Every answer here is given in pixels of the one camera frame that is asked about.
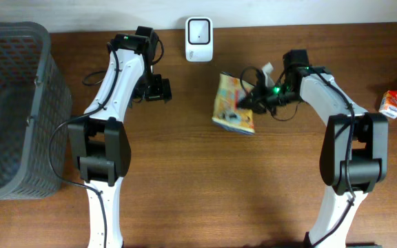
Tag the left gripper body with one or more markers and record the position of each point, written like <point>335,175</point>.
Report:
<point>152,87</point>

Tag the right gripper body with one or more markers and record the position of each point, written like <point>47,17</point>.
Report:
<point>271,97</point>

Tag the yellow wet wipes pack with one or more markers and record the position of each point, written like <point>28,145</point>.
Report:
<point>226,113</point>

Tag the orange tissue pack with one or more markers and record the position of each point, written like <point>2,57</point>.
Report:
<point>388,106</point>

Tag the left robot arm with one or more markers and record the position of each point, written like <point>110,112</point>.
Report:
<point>100,148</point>

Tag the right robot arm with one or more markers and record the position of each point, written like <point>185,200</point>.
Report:
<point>353,158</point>

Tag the white barcode scanner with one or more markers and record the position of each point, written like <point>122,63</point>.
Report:
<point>199,39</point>

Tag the grey plastic mesh basket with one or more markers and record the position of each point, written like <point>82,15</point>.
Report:
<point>34,100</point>

